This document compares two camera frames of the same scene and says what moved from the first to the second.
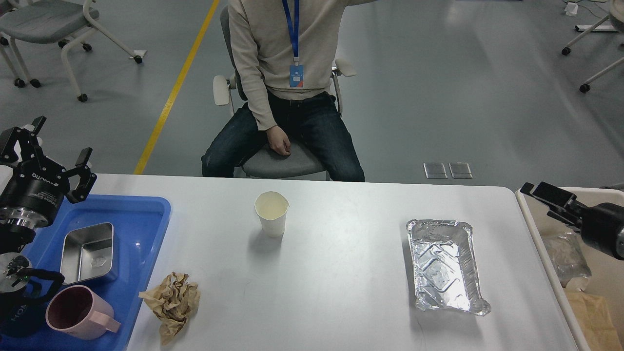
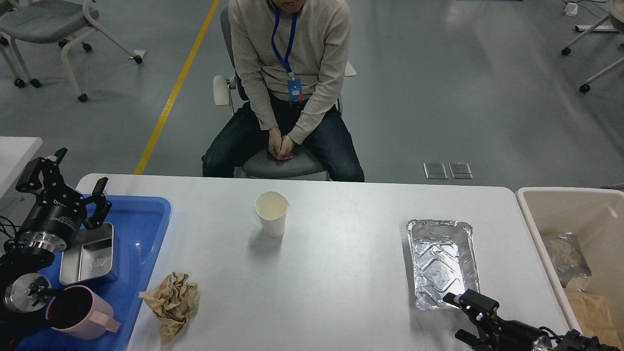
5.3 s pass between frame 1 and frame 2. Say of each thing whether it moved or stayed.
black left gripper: moved
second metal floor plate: stayed
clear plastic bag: stayed
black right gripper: moved
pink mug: stayed
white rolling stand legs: stayed
